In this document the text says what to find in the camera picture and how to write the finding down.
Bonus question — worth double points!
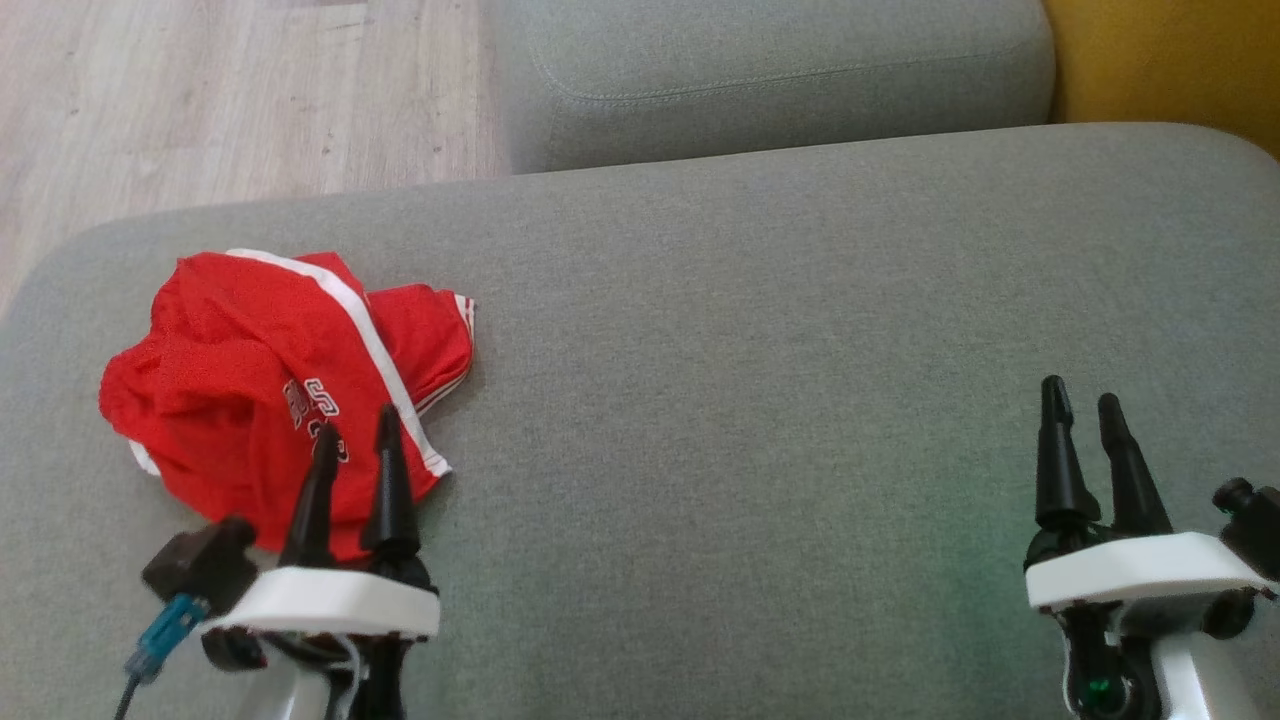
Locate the black cable with teal plug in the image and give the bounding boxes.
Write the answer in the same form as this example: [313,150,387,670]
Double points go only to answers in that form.
[112,593,213,720]

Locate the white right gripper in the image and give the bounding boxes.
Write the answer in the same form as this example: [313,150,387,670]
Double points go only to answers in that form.
[1024,375,1269,613]

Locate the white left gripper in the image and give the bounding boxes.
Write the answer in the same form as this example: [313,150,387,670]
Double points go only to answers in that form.
[203,403,442,641]

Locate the yellow sofa backrest cushion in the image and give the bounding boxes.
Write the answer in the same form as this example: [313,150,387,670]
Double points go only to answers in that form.
[1040,0,1280,161]

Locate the large grey sofa chaise cushion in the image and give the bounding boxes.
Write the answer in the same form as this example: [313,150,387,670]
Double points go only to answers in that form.
[0,122,1280,720]

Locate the red shorts with printed lettering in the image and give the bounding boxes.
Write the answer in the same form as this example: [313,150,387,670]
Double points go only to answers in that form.
[98,248,453,561]

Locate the grey sofa seat cushion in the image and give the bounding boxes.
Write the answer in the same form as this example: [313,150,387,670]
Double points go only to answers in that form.
[480,0,1058,177]

